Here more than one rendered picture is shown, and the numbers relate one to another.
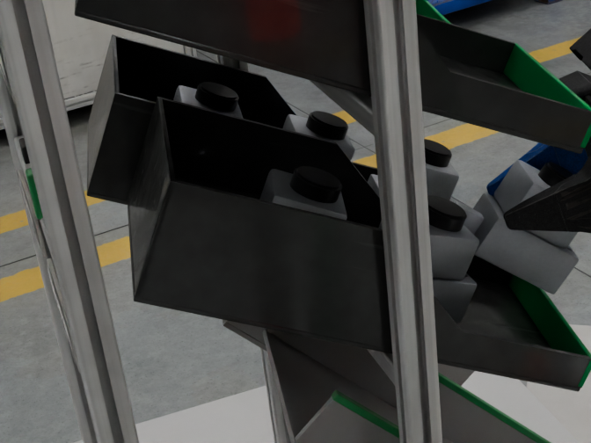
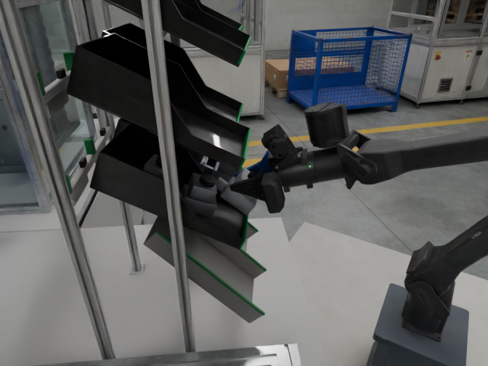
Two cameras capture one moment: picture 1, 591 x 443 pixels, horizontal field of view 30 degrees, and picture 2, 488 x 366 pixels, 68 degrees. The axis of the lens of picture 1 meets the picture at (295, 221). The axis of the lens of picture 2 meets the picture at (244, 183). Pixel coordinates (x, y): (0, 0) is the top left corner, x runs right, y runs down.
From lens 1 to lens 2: 0.27 m
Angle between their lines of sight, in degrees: 10
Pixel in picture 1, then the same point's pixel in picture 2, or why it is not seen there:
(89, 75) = not seen: hidden behind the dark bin
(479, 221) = (225, 185)
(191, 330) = not seen: hidden behind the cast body
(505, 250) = (230, 197)
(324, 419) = (153, 238)
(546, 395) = (293, 247)
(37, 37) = (33, 99)
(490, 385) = (277, 238)
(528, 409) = (285, 249)
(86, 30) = (229, 93)
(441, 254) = (201, 194)
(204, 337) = not seen: hidden behind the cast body
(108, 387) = (65, 213)
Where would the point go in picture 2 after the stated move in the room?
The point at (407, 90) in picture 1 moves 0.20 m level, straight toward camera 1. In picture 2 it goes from (167, 138) to (70, 213)
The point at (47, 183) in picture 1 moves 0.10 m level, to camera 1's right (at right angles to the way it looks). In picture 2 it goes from (39, 145) to (104, 151)
